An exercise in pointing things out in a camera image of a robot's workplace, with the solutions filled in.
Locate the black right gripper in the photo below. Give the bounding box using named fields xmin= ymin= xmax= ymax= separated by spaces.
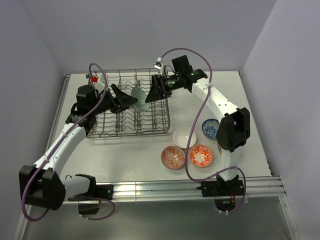
xmin=145 ymin=74 xmax=182 ymax=103

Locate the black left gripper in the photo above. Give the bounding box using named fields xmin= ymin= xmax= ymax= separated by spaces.
xmin=90 ymin=83 xmax=138 ymax=116

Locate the pale green bowl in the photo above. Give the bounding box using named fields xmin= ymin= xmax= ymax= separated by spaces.
xmin=130 ymin=87 xmax=150 ymax=112

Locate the orange geometric pattern bowl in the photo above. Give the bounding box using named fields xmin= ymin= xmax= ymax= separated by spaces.
xmin=160 ymin=145 xmax=185 ymax=170

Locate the orange floral pattern bowl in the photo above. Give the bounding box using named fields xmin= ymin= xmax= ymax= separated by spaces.
xmin=188 ymin=144 xmax=214 ymax=168

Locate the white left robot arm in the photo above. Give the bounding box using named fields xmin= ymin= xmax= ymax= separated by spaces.
xmin=19 ymin=84 xmax=138 ymax=210

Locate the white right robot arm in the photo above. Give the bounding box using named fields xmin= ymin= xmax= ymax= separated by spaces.
xmin=145 ymin=55 xmax=251 ymax=195

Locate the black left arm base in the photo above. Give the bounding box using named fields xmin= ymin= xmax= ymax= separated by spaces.
xmin=67 ymin=184 xmax=114 ymax=201

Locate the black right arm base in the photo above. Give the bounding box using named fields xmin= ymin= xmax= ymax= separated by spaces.
xmin=196 ymin=174 xmax=246 ymax=197

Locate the plain white bowl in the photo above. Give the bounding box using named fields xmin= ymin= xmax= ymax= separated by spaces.
xmin=172 ymin=127 xmax=191 ymax=149

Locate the blue floral bowl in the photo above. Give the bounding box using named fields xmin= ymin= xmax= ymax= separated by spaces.
xmin=201 ymin=118 xmax=220 ymax=140

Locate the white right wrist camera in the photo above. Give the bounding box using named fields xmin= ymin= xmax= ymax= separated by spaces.
xmin=154 ymin=57 xmax=165 ymax=76

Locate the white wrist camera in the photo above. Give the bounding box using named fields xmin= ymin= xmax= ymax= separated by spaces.
xmin=154 ymin=57 xmax=165 ymax=76
xmin=85 ymin=73 xmax=105 ymax=92

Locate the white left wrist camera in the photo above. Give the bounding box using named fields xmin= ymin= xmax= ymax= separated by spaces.
xmin=85 ymin=73 xmax=105 ymax=92

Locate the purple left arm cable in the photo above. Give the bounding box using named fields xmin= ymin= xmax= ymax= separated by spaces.
xmin=21 ymin=62 xmax=117 ymax=222

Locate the aluminium mounting rail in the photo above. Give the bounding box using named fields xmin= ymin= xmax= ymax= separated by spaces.
xmin=97 ymin=176 xmax=287 ymax=203

